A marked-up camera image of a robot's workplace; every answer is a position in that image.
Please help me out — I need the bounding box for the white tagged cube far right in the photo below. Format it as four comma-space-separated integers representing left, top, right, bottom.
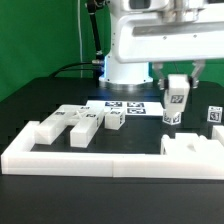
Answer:
207, 106, 223, 123

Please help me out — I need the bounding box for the black cable bundle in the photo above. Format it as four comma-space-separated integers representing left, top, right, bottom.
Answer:
49, 60, 105, 78

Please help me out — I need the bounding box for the black camera pole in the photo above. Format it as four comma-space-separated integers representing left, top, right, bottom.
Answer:
85, 0, 106, 60

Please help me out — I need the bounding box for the white tag base sheet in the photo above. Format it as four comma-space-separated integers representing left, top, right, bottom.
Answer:
86, 100, 163, 116

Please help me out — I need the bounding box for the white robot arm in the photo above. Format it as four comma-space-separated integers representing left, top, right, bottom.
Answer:
100, 0, 224, 86

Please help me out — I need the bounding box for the white cable on wall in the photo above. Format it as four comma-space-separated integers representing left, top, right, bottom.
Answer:
77, 0, 84, 79

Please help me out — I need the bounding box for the white H-shaped chair back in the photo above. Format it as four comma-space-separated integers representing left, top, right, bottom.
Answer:
34, 105, 104, 148

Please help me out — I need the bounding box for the white tagged cube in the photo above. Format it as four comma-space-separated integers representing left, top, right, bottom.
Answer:
162, 112, 181, 125
207, 106, 223, 123

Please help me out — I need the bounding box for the white U-shaped fence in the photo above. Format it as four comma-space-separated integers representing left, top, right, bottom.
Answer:
1, 121, 224, 180

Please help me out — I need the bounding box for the white block right edge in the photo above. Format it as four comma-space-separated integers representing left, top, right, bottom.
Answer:
212, 125, 224, 146

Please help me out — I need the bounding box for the white chair seat part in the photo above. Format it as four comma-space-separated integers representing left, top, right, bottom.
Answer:
160, 133, 224, 156

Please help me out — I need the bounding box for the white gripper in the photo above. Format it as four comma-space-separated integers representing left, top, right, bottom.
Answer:
113, 0, 224, 91

